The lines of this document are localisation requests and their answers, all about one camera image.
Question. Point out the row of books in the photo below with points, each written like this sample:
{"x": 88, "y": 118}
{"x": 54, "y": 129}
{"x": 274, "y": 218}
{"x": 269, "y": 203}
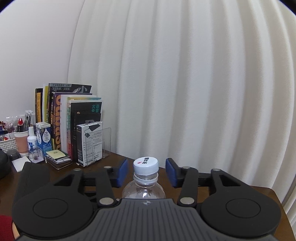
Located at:
{"x": 67, "y": 115}

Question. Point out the clear plastic water bottle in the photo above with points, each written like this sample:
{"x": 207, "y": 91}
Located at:
{"x": 143, "y": 187}

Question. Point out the black zip case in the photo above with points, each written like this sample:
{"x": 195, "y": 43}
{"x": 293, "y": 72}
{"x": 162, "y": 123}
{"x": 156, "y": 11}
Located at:
{"x": 4, "y": 164}

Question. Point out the small grey jar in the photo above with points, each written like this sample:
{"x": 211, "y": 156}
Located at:
{"x": 12, "y": 154}

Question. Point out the dark metal tray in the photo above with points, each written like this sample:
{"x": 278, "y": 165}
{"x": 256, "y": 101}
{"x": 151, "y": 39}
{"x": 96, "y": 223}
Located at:
{"x": 60, "y": 163}

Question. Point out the paper cup with pink sleeve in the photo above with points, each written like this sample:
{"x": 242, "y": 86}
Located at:
{"x": 22, "y": 143}

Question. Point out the white bottle cap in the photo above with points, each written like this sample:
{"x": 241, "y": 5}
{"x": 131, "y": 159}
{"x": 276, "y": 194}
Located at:
{"x": 146, "y": 165}

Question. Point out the small white solution bottle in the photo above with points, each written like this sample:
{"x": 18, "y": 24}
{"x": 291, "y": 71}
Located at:
{"x": 32, "y": 140}

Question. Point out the clear acrylic bookend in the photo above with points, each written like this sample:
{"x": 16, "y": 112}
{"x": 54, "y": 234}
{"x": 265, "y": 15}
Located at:
{"x": 106, "y": 142}

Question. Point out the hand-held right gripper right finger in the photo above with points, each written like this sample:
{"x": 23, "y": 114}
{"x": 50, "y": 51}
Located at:
{"x": 171, "y": 173}

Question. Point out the white paper packets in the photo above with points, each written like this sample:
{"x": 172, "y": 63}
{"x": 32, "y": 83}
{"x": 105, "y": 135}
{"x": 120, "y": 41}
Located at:
{"x": 29, "y": 119}

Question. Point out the blue and white carton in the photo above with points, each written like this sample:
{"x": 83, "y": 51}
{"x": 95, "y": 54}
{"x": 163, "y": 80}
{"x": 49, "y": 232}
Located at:
{"x": 44, "y": 139}

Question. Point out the clear plastic lens case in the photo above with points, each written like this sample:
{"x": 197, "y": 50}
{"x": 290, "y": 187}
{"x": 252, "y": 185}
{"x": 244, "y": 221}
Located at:
{"x": 36, "y": 155}

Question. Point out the white plastic basket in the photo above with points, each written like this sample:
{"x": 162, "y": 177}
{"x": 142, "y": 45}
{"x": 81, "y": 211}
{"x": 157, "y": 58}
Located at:
{"x": 8, "y": 143}

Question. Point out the white notepad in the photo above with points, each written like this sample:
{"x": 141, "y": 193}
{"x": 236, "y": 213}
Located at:
{"x": 20, "y": 164}

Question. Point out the person's left forearm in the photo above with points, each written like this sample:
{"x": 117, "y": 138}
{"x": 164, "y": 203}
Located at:
{"x": 6, "y": 228}

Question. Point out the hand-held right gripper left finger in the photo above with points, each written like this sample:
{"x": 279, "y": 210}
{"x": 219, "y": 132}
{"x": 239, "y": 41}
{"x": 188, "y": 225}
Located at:
{"x": 122, "y": 173}

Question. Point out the red pen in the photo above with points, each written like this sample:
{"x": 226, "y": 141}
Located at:
{"x": 20, "y": 124}

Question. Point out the yellow sticky notes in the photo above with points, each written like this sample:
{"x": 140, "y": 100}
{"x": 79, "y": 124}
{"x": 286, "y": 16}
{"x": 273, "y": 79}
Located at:
{"x": 55, "y": 154}

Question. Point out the white product box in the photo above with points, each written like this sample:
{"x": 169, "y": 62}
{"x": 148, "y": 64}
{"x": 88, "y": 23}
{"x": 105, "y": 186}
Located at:
{"x": 89, "y": 143}

